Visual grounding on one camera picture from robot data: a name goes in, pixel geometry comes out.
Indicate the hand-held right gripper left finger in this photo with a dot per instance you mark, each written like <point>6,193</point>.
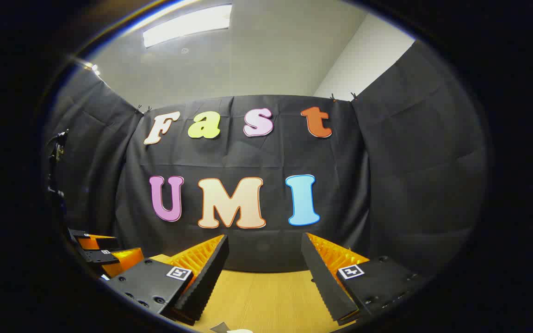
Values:
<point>206,277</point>

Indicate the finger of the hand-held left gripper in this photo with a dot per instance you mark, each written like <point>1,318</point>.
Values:
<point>104,256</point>
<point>107,243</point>

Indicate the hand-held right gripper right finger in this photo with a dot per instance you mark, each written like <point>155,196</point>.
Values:
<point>324,282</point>

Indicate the black backdrop cloth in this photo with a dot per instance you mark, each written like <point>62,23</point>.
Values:
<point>257,157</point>

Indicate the long ceiling light panel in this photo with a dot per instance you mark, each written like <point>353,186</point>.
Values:
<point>188,24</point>

